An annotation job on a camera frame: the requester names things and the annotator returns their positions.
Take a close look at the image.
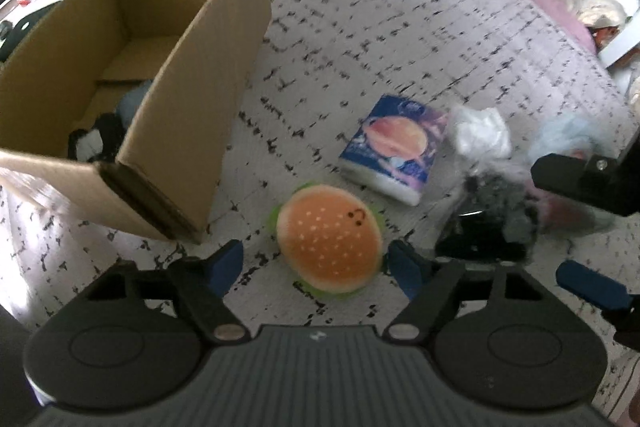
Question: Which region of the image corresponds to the grey cat paw plush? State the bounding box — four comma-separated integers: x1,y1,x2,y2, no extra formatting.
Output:
434,161,615,263

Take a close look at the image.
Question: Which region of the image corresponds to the hamburger plush toy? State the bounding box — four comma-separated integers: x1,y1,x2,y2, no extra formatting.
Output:
276,184,384,295

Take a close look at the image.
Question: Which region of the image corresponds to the blue tissue pack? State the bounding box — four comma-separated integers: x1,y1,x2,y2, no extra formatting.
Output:
338,94,449,207

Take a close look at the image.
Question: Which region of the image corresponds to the white cloth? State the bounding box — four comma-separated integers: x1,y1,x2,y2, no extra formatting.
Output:
447,105,512,161

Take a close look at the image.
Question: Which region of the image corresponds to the black white plush toy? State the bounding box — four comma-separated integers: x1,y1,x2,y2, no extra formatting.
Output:
67,113,131,162

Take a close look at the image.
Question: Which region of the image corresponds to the brown cardboard box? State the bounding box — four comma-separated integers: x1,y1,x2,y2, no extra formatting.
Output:
1,0,271,242

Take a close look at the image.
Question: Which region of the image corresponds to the grey patterned bed cover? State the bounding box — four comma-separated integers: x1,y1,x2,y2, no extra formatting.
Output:
0,0,640,408

